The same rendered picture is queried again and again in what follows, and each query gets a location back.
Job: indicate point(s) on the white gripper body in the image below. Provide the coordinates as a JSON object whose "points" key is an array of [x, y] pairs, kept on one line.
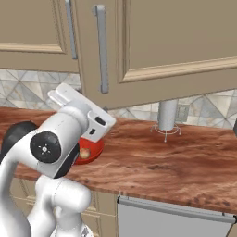
{"points": [[72, 96]]}

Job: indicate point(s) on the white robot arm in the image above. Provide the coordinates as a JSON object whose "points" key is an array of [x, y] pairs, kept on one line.
{"points": [[18, 172]]}

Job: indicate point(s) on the red bowl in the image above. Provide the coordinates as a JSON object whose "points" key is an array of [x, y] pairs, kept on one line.
{"points": [[92, 149]]}

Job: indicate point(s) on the beige cabinet door, narrow panel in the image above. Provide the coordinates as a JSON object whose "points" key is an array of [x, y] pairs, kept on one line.
{"points": [[27, 27]]}

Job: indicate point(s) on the beige base cabinet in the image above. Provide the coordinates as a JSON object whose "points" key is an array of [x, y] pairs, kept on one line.
{"points": [[103, 209]]}

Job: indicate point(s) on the beige cabinet door, wide panel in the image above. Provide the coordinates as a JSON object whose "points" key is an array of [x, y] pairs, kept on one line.
{"points": [[172, 34]]}

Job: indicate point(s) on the grey paper towel roll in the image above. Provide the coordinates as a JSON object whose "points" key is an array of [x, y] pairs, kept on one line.
{"points": [[167, 112]]}

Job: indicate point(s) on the grey dishwasher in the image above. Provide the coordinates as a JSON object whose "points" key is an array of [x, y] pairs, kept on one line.
{"points": [[172, 223]]}

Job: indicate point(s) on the dark appliance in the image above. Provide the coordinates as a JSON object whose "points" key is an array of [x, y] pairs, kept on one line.
{"points": [[235, 128]]}

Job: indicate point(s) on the grey wall socket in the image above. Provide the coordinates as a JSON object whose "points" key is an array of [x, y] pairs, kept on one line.
{"points": [[183, 112]]}

